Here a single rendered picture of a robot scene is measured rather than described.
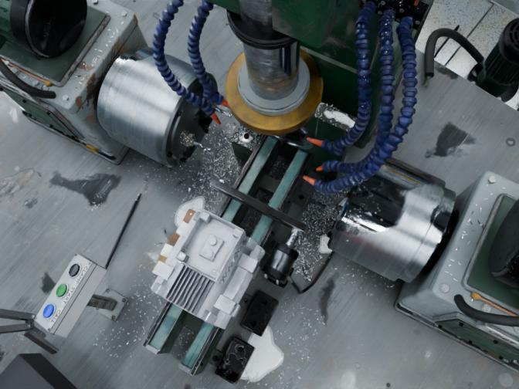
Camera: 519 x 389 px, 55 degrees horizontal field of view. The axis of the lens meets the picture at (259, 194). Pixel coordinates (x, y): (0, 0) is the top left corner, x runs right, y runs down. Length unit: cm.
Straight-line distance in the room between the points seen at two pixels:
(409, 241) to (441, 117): 59
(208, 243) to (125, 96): 39
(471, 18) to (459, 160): 86
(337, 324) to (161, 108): 70
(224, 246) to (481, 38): 148
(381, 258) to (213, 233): 36
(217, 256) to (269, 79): 41
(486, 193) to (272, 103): 48
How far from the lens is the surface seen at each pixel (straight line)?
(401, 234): 104
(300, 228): 114
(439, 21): 220
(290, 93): 89
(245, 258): 109
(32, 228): 156
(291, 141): 128
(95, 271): 117
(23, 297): 153
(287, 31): 70
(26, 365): 139
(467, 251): 106
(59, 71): 124
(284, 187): 129
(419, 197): 106
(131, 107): 117
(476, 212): 109
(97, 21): 128
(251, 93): 90
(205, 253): 104
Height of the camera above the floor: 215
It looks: 73 degrees down
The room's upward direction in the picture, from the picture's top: 10 degrees counter-clockwise
